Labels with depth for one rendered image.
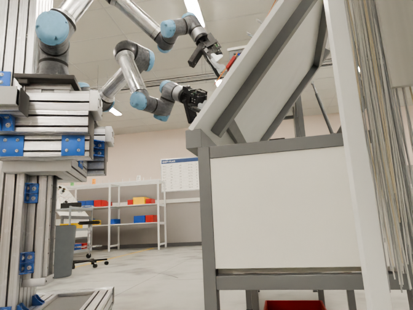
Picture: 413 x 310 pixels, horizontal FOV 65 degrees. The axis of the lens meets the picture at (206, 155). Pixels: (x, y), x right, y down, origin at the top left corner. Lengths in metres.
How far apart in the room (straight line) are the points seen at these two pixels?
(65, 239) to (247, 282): 3.64
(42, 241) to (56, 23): 0.91
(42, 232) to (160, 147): 8.00
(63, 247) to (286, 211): 3.73
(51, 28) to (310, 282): 1.26
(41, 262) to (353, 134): 1.36
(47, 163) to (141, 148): 8.20
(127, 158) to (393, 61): 9.29
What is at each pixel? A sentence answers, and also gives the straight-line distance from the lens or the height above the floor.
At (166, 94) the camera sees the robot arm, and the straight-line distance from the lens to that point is 1.57.
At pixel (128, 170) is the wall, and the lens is 9.68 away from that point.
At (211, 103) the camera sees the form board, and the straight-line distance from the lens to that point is 1.09.
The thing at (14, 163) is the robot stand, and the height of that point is 0.84.
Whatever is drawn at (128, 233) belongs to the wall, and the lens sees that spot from 9.53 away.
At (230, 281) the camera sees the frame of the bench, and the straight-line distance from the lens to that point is 1.03.
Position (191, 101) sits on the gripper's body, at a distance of 1.46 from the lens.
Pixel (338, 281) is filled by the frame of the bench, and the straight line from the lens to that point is 1.02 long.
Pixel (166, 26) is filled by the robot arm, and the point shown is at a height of 1.44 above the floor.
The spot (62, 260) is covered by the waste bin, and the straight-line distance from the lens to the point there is 4.50.
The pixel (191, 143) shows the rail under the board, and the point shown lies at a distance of 1.07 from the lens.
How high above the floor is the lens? 0.55
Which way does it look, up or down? 12 degrees up
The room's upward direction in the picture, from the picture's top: 3 degrees counter-clockwise
